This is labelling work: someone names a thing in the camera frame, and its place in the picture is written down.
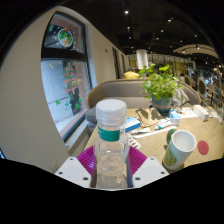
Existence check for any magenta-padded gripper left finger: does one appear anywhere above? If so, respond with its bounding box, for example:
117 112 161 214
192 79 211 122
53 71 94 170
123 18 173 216
54 145 98 188

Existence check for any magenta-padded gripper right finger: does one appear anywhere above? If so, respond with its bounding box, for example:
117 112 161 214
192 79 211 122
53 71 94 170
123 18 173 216
126 145 170 189

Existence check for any clear plastic bottle white cap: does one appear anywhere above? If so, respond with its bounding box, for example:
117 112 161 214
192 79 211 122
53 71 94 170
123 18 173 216
93 98 131 190

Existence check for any pill blister pack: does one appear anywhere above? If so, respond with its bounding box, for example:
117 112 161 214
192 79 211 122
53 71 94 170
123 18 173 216
128 135 143 149

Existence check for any flat blue box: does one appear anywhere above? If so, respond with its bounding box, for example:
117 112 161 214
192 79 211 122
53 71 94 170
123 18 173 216
124 116 142 134

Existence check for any white mug with green print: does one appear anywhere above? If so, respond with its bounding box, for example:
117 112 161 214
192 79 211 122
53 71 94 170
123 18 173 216
162 128 198 171

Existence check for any white and teal tube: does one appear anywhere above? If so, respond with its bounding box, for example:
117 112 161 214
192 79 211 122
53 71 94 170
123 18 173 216
153 119 173 131

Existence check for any small white blue box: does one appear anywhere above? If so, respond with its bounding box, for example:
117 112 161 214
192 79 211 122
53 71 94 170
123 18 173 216
168 109 182 126

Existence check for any flat round red coaster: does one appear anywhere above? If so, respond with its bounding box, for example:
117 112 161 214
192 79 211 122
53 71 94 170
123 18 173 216
197 140 210 156

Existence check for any white printed leaflet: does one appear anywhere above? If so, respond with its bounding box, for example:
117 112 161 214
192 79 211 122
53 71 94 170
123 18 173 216
179 107 199 120

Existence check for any grey curved sofa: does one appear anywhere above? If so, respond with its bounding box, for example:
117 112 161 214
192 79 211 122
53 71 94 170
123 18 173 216
84 79 202 126

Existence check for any grey zigzag striped cushion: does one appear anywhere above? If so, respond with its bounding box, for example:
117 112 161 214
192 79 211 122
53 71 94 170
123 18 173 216
173 87 190 107

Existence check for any green potted plant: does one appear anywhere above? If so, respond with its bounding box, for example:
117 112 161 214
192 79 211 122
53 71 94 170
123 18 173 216
138 63 184 113

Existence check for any white and orange box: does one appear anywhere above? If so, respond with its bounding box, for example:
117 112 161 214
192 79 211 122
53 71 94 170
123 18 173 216
193 104 210 122

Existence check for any person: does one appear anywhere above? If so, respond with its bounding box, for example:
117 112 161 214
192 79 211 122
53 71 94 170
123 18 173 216
121 67 141 80

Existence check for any group of oval-back chairs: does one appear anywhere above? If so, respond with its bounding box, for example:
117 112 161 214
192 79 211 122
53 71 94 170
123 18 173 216
179 73 224 108

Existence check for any white round column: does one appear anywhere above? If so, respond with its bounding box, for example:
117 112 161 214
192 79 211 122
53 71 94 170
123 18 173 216
135 49 149 70

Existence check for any group of ceiling spotlights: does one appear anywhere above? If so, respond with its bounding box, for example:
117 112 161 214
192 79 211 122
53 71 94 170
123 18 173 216
123 9 201 51

